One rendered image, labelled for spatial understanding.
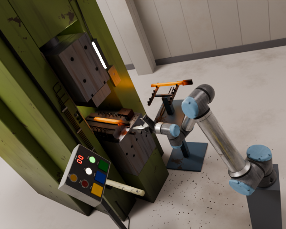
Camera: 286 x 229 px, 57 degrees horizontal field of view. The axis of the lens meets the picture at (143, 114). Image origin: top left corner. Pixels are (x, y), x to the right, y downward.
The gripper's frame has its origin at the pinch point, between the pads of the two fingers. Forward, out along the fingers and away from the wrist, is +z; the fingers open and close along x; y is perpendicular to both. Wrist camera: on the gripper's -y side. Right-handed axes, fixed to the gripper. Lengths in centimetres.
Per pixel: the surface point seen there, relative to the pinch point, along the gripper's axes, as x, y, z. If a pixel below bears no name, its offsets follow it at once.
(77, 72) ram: -13, -58, 18
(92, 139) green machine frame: -23.6, 1.2, 31.5
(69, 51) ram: -10, -73, 18
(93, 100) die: -12.9, -33.0, 17.6
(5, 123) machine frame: -54, -40, 76
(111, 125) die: -5.5, 1.7, 24.3
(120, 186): -39, 37, 9
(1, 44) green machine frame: -39, -96, 32
